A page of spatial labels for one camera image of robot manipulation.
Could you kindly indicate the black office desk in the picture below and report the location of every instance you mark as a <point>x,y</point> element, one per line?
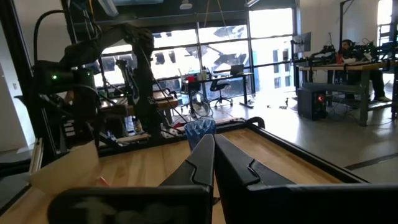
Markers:
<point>217,78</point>

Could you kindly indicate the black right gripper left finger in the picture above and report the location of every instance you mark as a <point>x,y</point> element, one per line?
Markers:
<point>186,205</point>

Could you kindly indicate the black computer monitor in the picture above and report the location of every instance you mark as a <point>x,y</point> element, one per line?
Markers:
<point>302,43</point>

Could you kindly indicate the black office chair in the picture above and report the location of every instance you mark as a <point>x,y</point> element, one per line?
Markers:
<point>219,85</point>

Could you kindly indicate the open laptop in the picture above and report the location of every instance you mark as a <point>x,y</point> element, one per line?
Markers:
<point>237,70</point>

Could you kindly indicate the white ceiling lamp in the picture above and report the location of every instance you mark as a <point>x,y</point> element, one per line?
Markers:
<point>186,4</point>

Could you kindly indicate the small wooden work table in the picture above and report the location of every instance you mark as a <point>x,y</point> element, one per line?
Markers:
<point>164,101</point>

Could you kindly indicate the black computer tower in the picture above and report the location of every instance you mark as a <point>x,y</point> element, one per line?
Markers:
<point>311,105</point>

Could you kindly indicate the wooden top grey workbench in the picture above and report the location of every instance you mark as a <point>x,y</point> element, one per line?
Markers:
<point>342,88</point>

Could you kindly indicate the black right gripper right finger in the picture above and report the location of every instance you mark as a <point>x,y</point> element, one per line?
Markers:
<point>264,202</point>

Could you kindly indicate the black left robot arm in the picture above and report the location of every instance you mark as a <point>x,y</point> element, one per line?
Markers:
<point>93,46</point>

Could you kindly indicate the person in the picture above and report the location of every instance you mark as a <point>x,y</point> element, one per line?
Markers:
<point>348,49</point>

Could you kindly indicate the red plastic straw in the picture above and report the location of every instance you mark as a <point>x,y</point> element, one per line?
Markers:
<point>102,181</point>

